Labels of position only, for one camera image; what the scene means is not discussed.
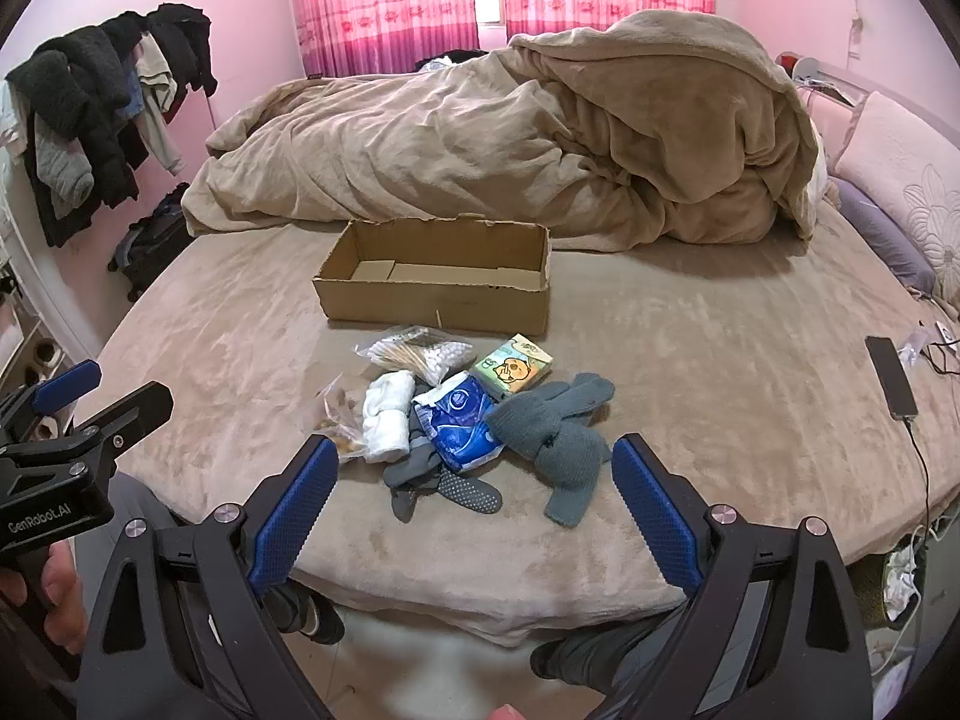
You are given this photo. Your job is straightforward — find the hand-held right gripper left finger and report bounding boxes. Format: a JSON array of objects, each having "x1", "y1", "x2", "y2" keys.
[{"x1": 75, "y1": 433, "x2": 353, "y2": 720}]

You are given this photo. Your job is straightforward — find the grey headboard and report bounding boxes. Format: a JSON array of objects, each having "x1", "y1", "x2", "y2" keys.
[{"x1": 780, "y1": 52, "x2": 960, "y2": 151}]

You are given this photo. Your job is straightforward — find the blue tissue pack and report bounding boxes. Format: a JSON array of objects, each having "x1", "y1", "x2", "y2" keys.
[{"x1": 412, "y1": 371, "x2": 505, "y2": 473}]

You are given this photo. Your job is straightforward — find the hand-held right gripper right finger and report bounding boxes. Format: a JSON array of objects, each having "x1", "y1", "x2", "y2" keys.
[{"x1": 611, "y1": 433, "x2": 878, "y2": 720}]

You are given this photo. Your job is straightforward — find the pair of grey knit gloves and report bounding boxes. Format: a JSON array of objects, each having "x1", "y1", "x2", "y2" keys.
[{"x1": 486, "y1": 373, "x2": 616, "y2": 526}]

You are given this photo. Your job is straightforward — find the black suitcase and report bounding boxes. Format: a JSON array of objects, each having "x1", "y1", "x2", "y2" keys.
[{"x1": 109, "y1": 181, "x2": 196, "y2": 302}]

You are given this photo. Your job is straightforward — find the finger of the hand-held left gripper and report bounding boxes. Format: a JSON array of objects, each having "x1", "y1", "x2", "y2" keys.
[
  {"x1": 0, "y1": 360, "x2": 102, "y2": 440},
  {"x1": 67, "y1": 381, "x2": 175, "y2": 466}
]

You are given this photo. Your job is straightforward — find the person's right leg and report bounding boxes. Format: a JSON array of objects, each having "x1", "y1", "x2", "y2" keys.
[{"x1": 529, "y1": 604, "x2": 687, "y2": 700}]

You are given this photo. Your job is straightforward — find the purple pillow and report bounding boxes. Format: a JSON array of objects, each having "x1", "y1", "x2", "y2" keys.
[{"x1": 825, "y1": 176, "x2": 938, "y2": 293}]

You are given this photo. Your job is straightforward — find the white cable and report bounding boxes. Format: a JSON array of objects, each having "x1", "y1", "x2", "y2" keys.
[{"x1": 889, "y1": 517, "x2": 950, "y2": 620}]

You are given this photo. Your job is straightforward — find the white towel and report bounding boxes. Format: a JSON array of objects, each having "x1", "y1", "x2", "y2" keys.
[{"x1": 362, "y1": 371, "x2": 417, "y2": 462}]

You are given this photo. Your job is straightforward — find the beige shirt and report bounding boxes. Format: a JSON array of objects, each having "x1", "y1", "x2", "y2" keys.
[{"x1": 135, "y1": 34, "x2": 188, "y2": 175}]

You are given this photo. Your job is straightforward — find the black fleece jacket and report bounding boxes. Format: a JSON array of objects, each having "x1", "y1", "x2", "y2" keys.
[{"x1": 6, "y1": 11, "x2": 151, "y2": 248}]

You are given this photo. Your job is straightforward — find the green tissue pack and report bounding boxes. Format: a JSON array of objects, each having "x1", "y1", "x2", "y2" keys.
[{"x1": 472, "y1": 334, "x2": 557, "y2": 398}]

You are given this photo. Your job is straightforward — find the floral pink pillow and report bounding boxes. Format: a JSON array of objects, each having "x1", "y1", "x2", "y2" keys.
[{"x1": 832, "y1": 90, "x2": 960, "y2": 316}]

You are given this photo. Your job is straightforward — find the grey garment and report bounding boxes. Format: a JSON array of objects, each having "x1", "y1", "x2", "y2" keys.
[{"x1": 34, "y1": 124, "x2": 95, "y2": 218}]

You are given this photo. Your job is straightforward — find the cardboard box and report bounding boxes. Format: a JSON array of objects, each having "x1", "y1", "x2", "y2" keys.
[{"x1": 313, "y1": 216, "x2": 552, "y2": 337}]

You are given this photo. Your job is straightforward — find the dark cloth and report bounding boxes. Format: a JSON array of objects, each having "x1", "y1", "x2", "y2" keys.
[{"x1": 416, "y1": 49, "x2": 488, "y2": 74}]

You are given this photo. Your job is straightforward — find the person's leg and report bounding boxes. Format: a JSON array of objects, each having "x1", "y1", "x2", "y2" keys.
[
  {"x1": 529, "y1": 604, "x2": 687, "y2": 700},
  {"x1": 262, "y1": 577, "x2": 346, "y2": 646}
]

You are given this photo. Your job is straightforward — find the black phone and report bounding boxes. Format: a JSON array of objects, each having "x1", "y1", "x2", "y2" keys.
[{"x1": 865, "y1": 336, "x2": 920, "y2": 421}]

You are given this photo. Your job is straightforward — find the wide pink curtain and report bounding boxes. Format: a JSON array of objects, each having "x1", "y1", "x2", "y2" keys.
[{"x1": 283, "y1": 0, "x2": 481, "y2": 80}]

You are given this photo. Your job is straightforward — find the white shelf unit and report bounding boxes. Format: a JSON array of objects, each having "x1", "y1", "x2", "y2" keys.
[{"x1": 0, "y1": 165, "x2": 83, "y2": 391}]

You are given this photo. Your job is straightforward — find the clear bag of cotton swabs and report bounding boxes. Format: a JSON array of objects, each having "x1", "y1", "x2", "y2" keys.
[{"x1": 354, "y1": 326, "x2": 476, "y2": 377}]

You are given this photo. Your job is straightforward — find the dark grey grip socks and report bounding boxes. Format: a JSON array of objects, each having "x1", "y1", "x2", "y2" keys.
[{"x1": 382, "y1": 405, "x2": 505, "y2": 524}]

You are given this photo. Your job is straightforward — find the person's left leg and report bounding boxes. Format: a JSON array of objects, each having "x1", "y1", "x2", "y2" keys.
[{"x1": 262, "y1": 577, "x2": 346, "y2": 646}]

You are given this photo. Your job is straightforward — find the black phone cable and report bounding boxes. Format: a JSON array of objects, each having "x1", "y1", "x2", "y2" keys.
[{"x1": 896, "y1": 416, "x2": 935, "y2": 541}]

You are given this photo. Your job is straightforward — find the clear snack bag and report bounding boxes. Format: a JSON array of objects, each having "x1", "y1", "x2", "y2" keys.
[{"x1": 319, "y1": 382, "x2": 372, "y2": 466}]

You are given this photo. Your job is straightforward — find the beige duvet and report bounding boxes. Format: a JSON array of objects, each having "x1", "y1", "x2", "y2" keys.
[{"x1": 182, "y1": 9, "x2": 826, "y2": 252}]

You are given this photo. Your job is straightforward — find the black coat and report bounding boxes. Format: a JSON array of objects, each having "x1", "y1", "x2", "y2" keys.
[{"x1": 146, "y1": 4, "x2": 218, "y2": 98}]

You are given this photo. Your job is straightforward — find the person's left hand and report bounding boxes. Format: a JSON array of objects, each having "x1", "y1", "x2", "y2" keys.
[{"x1": 0, "y1": 538, "x2": 77, "y2": 650}]

